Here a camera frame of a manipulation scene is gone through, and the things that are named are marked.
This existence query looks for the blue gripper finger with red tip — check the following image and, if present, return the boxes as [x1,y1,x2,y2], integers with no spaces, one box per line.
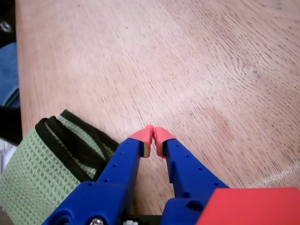
[153,127,230,225]
[42,124,155,225]

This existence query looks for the green waffle cloth black trim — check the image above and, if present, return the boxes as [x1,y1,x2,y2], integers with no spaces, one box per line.
[0,109,120,225]

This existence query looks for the red wrist camera mount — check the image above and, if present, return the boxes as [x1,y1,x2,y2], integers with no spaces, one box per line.
[196,187,300,225]

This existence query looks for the blue denim fabric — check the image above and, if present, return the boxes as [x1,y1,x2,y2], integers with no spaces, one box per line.
[0,42,21,109]

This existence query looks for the black frame with bolt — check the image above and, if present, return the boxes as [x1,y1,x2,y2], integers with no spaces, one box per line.
[0,0,17,48]

